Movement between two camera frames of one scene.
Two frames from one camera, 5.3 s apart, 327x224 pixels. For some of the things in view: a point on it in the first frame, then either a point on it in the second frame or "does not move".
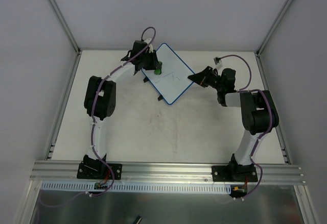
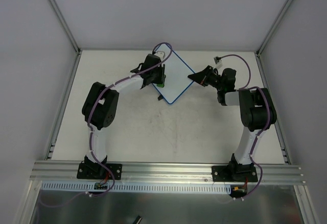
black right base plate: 234,173 does not move
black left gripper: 152,62 → 158,74
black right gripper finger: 201,78 does not move
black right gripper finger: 208,70 does not move
